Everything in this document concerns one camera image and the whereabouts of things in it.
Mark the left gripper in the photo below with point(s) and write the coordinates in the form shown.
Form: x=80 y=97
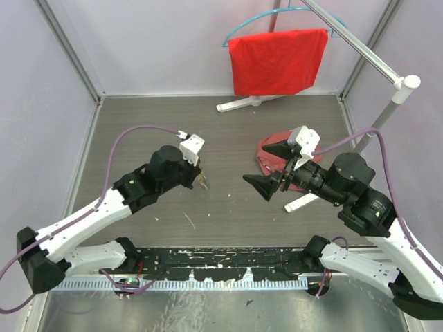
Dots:
x=195 y=171

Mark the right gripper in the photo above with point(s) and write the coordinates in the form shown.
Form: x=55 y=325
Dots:
x=284 y=149

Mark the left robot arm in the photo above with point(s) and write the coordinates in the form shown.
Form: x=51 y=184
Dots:
x=53 y=253

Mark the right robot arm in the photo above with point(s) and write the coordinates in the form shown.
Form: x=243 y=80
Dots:
x=413 y=279

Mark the dark red crumpled shirt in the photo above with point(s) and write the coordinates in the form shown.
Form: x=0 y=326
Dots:
x=309 y=178

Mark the bright red cloth on hanger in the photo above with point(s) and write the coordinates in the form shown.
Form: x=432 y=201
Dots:
x=280 y=63

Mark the teal clothes hanger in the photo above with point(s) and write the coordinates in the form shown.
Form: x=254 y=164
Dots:
x=273 y=13

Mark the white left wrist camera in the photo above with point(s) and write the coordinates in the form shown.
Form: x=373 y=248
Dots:
x=190 y=146

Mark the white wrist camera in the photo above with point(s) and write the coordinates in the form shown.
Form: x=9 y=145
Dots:
x=308 y=140
x=190 y=146

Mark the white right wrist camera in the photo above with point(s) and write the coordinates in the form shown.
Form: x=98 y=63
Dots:
x=308 y=140

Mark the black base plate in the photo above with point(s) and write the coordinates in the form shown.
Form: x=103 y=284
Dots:
x=219 y=263

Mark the grey slotted cable duct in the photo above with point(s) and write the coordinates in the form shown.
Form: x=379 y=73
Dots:
x=245 y=284

